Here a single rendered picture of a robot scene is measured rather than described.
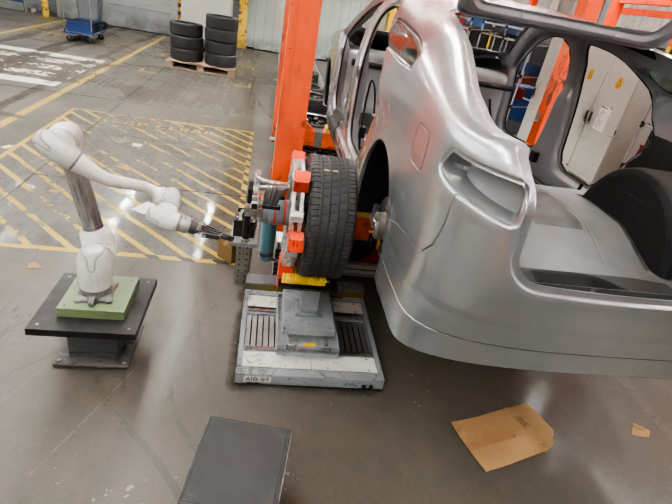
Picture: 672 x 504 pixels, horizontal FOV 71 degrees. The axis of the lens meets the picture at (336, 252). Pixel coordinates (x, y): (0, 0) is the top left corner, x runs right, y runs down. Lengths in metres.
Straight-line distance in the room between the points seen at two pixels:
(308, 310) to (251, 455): 1.11
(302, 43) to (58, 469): 2.31
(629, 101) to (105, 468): 6.30
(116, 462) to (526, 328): 1.79
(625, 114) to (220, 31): 7.46
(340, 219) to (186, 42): 8.82
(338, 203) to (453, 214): 0.83
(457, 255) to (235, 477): 1.13
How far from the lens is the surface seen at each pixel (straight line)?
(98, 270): 2.59
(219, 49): 10.69
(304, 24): 2.71
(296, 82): 2.75
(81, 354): 2.88
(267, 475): 1.94
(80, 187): 2.64
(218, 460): 1.97
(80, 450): 2.50
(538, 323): 1.76
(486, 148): 1.52
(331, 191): 2.27
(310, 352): 2.73
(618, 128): 6.81
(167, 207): 2.52
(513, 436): 2.89
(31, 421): 2.66
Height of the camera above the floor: 1.93
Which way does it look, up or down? 29 degrees down
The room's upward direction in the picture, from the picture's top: 11 degrees clockwise
